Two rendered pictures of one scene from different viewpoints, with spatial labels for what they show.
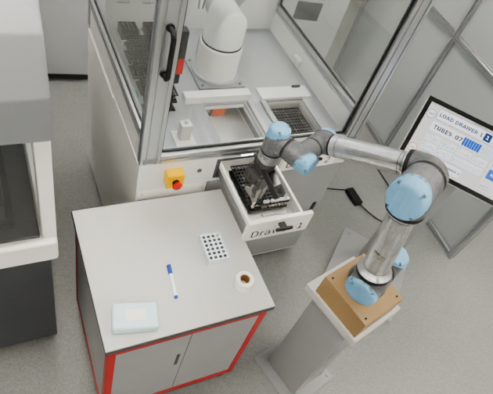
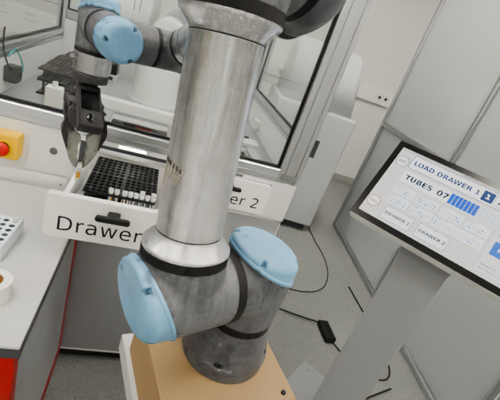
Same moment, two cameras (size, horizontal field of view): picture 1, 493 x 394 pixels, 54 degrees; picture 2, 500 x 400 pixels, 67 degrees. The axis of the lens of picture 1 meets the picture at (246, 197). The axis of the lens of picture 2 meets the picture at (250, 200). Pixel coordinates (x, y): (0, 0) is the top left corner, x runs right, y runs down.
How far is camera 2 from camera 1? 1.33 m
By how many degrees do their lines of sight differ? 28
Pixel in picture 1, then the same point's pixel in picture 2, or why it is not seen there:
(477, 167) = (475, 237)
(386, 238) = (180, 98)
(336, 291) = not seen: hidden behind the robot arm
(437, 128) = (411, 179)
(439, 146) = (413, 202)
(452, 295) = not seen: outside the picture
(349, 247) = (302, 386)
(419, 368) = not seen: outside the picture
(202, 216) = (26, 207)
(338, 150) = (182, 32)
